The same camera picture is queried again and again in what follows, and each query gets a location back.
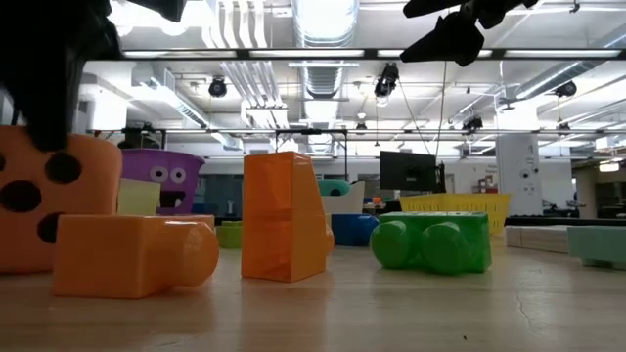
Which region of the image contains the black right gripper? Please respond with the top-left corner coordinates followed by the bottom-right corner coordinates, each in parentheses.
top-left (399, 0), bottom-right (540, 68)

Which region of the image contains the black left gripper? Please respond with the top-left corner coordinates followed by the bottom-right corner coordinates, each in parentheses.
top-left (0, 0), bottom-right (121, 154)

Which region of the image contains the orange foam die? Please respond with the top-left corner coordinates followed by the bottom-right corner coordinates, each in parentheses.
top-left (0, 123), bottom-right (124, 276)

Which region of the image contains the yellow-green translucent tray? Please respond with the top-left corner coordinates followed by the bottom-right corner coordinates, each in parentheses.
top-left (116, 177), bottom-right (162, 218)

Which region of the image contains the teal foam die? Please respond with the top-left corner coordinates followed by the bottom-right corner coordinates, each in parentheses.
top-left (317, 178), bottom-right (352, 198)

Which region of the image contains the blue toy block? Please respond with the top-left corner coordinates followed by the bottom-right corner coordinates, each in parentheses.
top-left (331, 213), bottom-right (380, 248)

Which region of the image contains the cream box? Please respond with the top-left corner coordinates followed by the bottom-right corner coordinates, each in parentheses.
top-left (504, 225), bottom-right (571, 255)

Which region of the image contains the mint green small block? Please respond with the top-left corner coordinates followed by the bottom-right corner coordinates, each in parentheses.
top-left (566, 225), bottom-right (626, 272)

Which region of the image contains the black ceiling spotlight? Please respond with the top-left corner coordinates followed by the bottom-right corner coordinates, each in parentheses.
top-left (207, 76), bottom-right (229, 99)
top-left (373, 62), bottom-right (401, 99)
top-left (555, 80), bottom-right (579, 99)

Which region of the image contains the purple monster face bucket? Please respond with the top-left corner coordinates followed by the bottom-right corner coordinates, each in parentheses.
top-left (119, 149), bottom-right (206, 218)

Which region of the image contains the black overhead rig bar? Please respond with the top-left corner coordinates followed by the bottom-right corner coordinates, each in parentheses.
top-left (85, 47), bottom-right (626, 62)

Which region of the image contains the orange block with stud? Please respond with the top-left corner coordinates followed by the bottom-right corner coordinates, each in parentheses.
top-left (52, 214), bottom-right (221, 301)

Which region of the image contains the black computer monitor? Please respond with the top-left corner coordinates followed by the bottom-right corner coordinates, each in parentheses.
top-left (380, 151), bottom-right (438, 193)

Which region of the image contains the white column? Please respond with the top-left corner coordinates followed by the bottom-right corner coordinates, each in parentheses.
top-left (495, 134), bottom-right (542, 217)

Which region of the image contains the yellow plastic basket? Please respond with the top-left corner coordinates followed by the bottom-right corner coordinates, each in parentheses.
top-left (399, 192), bottom-right (512, 236)

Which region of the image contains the white plastic bin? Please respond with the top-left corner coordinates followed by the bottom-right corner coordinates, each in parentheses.
top-left (320, 180), bottom-right (367, 215)

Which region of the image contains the lime green duplo brick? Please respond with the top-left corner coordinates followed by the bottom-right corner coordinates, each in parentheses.
top-left (215, 220), bottom-right (244, 250)

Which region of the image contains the green two-stud block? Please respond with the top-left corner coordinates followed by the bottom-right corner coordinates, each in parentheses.
top-left (369, 211), bottom-right (492, 277)

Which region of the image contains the orange tall block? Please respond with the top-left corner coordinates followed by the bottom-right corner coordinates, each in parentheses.
top-left (241, 152), bottom-right (335, 285)

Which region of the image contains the silver air duct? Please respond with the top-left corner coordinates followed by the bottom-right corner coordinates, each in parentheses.
top-left (291, 0), bottom-right (361, 153)

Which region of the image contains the black table frame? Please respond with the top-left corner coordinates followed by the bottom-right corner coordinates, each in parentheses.
top-left (503, 216), bottom-right (626, 229)

